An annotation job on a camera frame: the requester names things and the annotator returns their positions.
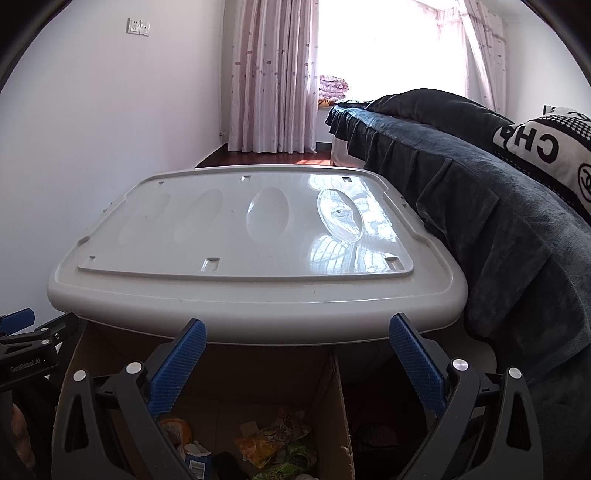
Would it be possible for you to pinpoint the orange white plastic package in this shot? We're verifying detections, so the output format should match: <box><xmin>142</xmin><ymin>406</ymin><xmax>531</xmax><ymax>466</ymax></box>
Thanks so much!
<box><xmin>158</xmin><ymin>418</ymin><xmax>192</xmax><ymax>451</ymax></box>

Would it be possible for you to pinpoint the blue white carton box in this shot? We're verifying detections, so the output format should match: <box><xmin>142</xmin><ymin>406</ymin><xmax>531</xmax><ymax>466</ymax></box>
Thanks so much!
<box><xmin>183</xmin><ymin>441</ymin><xmax>212</xmax><ymax>480</ymax></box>

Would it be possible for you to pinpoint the black sock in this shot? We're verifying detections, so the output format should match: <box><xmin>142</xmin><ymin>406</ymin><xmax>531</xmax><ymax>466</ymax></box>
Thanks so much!
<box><xmin>211</xmin><ymin>452</ymin><xmax>250</xmax><ymax>480</ymax></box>

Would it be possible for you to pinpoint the orange juice drink pouch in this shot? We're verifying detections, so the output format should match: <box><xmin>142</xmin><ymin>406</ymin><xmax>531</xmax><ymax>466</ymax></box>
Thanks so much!
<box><xmin>235</xmin><ymin>416</ymin><xmax>311</xmax><ymax>469</ymax></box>

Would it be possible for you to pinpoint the green snack wrapper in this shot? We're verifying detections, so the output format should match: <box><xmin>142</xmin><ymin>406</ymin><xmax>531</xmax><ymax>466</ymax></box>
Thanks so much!
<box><xmin>252</xmin><ymin>444</ymin><xmax>318</xmax><ymax>480</ymax></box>

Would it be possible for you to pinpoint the cardboard trash box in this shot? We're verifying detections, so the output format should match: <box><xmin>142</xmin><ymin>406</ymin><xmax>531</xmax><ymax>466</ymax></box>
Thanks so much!
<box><xmin>52</xmin><ymin>322</ymin><xmax>498</xmax><ymax>480</ymax></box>

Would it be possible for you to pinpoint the white plastic storage bin lid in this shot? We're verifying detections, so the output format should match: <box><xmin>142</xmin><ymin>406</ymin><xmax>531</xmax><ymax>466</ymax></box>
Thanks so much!
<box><xmin>47</xmin><ymin>164</ymin><xmax>468</xmax><ymax>345</ymax></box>

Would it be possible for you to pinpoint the black white lettered pillow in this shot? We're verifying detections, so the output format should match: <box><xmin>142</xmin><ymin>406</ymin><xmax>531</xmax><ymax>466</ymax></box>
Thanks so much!
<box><xmin>493</xmin><ymin>105</ymin><xmax>591</xmax><ymax>221</ymax></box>

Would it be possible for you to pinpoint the folded pink cloth pile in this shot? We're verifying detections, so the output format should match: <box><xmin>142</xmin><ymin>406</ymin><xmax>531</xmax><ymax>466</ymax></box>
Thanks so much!
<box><xmin>318</xmin><ymin>75</ymin><xmax>349</xmax><ymax>107</ymax></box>

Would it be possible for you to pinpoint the pink patterned curtain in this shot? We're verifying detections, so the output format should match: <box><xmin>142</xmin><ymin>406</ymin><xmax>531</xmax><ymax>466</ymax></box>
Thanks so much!
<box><xmin>228</xmin><ymin>0</ymin><xmax>320</xmax><ymax>154</ymax></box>

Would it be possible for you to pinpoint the right side sheer curtain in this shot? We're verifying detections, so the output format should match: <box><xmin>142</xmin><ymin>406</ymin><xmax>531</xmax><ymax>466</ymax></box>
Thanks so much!
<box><xmin>461</xmin><ymin>0</ymin><xmax>507</xmax><ymax>115</ymax></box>

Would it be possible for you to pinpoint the white wall switch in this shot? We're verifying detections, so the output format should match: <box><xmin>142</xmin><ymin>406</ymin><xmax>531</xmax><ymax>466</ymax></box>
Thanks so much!
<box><xmin>126</xmin><ymin>18</ymin><xmax>150</xmax><ymax>37</ymax></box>

